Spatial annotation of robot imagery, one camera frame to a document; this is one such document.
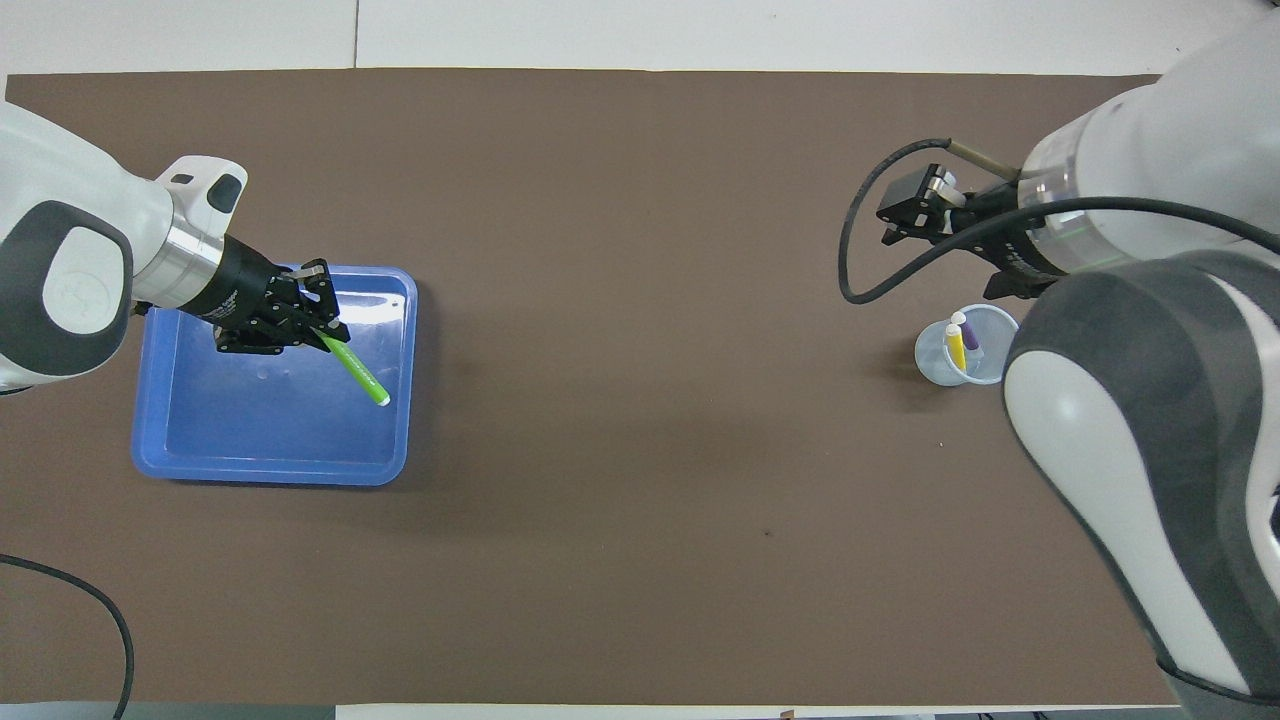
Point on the translucent plastic pen cup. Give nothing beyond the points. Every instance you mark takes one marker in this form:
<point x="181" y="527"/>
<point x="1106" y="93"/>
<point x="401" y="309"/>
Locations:
<point x="935" y="365"/>

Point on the yellow marker pen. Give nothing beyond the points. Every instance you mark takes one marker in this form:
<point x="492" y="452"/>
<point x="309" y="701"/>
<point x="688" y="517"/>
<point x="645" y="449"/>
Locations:
<point x="956" y="348"/>

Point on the blue plastic tray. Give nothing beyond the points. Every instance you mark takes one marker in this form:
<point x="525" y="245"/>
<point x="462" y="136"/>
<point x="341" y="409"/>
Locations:
<point x="280" y="430"/>

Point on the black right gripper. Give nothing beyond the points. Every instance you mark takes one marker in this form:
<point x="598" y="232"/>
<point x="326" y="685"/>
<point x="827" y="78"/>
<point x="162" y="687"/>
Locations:
<point x="1010" y="230"/>

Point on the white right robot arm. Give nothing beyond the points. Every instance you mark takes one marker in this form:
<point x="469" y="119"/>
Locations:
<point x="1180" y="400"/>

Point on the brown table mat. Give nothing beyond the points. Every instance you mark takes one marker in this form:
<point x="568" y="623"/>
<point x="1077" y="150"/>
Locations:
<point x="640" y="200"/>

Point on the green marker pen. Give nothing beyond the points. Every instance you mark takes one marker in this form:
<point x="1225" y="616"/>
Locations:
<point x="365" y="380"/>

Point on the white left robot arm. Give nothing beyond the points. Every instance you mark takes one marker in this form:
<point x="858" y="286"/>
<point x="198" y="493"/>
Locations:
<point x="70" y="270"/>

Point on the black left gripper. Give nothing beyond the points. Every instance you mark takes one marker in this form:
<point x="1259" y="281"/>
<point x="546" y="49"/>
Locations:
<point x="245" y="285"/>

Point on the purple marker pen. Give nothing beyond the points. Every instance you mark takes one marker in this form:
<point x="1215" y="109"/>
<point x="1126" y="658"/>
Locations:
<point x="970" y="335"/>

